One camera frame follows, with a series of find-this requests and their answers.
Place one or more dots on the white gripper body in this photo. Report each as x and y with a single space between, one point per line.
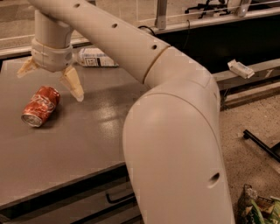
52 58

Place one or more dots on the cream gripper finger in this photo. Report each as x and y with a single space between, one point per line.
29 66
71 81

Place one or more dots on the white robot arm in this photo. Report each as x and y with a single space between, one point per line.
171 140

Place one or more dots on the red coke can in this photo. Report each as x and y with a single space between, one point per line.
40 106

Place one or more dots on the clear plastic water bottle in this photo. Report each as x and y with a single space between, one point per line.
94 57

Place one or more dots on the grey drawer cabinet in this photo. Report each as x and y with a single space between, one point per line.
60 172

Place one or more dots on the grey low ledge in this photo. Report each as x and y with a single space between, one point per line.
236 91

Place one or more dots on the small white packet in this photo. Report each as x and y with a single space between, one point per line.
238 68

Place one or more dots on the black stand leg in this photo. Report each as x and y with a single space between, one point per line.
273 151

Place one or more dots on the snack bags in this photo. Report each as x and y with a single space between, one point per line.
254 209

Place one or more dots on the black drawer handle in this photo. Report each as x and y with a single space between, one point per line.
114 201

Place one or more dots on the metal window rail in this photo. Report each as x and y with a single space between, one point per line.
17 17

